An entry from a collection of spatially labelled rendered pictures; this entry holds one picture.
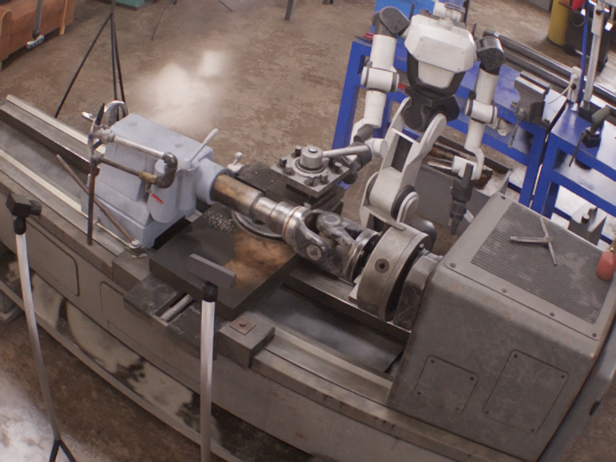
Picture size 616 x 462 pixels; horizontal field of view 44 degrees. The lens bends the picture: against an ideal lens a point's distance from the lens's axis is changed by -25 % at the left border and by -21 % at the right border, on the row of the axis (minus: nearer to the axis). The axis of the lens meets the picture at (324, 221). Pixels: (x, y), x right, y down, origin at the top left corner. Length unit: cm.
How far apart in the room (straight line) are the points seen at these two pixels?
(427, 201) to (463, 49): 150
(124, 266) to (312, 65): 345
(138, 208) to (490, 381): 124
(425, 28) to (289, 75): 255
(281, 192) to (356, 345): 50
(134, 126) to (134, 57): 317
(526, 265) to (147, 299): 109
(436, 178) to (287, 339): 211
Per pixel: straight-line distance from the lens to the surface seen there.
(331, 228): 250
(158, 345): 288
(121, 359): 308
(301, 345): 261
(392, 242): 242
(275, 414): 272
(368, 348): 281
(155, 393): 297
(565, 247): 238
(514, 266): 223
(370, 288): 241
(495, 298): 213
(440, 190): 459
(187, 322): 256
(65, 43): 641
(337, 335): 283
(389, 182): 357
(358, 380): 254
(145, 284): 267
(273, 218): 258
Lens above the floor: 262
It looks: 35 degrees down
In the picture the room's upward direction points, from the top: 11 degrees clockwise
